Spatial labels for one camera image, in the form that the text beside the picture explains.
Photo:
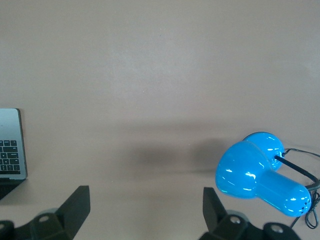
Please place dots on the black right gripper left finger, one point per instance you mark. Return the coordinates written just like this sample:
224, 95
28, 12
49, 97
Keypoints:
72, 207

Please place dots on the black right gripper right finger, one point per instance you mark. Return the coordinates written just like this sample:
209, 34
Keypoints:
215, 215

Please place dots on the silver grey laptop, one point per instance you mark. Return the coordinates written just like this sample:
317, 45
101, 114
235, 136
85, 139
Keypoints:
10, 125

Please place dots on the blue desk lamp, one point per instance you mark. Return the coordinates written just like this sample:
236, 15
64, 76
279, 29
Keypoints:
240, 170

